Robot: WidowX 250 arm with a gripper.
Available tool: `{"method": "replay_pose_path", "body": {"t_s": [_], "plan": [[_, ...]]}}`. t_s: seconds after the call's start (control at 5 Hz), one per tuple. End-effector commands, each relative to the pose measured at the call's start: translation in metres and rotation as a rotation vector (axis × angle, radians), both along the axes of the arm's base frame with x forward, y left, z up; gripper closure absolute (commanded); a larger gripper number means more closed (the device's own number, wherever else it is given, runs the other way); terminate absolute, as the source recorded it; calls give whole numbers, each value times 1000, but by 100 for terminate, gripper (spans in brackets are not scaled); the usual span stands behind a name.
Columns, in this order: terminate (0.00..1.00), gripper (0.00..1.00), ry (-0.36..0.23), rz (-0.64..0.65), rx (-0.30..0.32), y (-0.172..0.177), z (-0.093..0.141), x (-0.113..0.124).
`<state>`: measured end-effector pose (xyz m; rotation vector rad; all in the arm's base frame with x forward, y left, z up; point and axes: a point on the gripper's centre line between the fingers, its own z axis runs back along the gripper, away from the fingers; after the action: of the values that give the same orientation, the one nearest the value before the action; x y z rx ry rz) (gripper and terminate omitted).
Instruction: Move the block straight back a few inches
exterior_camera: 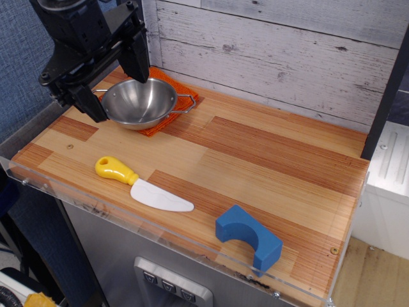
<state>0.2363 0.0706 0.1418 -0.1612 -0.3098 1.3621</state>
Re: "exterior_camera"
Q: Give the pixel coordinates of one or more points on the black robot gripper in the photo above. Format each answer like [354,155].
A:
[86,41]

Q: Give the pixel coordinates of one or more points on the blue arch-shaped block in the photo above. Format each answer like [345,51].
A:
[237,224]

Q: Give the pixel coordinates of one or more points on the orange knitted cloth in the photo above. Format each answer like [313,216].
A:
[172,96]

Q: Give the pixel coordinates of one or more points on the stainless steel cabinet front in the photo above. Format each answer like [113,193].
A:
[111,248]

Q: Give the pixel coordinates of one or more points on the clear acrylic front guard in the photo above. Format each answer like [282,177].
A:
[308,205]

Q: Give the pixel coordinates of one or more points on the silver button control panel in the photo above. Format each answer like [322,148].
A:
[161,286]

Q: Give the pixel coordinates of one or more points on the white appliance at right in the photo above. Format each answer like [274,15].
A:
[382,215]

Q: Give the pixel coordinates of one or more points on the yellow-handled white toy knife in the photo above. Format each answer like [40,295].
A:
[141,190]

